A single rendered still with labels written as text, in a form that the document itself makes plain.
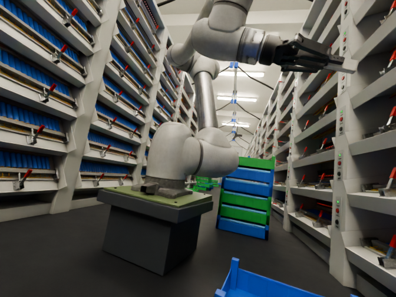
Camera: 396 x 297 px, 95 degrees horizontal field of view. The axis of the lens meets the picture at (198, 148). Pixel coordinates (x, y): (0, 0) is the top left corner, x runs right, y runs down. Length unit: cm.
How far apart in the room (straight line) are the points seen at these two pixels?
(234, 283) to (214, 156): 41
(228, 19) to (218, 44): 6
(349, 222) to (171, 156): 69
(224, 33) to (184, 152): 39
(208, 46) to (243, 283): 68
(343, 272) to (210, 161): 61
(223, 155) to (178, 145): 20
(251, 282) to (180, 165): 41
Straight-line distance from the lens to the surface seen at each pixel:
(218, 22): 59
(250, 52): 57
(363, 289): 92
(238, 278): 65
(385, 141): 77
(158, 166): 66
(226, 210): 118
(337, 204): 93
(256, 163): 117
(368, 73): 105
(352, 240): 91
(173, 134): 66
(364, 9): 112
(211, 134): 78
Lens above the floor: 30
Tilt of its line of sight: 8 degrees up
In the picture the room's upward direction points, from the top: 9 degrees clockwise
